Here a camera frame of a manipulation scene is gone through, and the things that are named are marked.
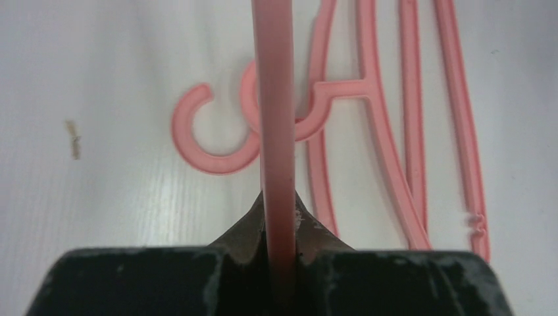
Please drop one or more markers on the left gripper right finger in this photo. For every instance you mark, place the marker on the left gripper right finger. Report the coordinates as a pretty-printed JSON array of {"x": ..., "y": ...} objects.
[{"x": 335, "y": 279}]

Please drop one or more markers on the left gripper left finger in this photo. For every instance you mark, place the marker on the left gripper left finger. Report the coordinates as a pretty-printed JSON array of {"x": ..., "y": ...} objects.
[{"x": 227, "y": 277}]

